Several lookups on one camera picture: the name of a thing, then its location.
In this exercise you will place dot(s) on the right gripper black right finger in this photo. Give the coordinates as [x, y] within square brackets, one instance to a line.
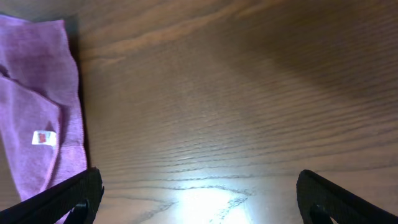
[321, 201]

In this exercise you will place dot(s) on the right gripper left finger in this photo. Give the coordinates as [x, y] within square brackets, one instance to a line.
[77, 198]

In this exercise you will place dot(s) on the purple microfiber cloth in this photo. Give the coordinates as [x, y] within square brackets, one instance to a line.
[41, 119]

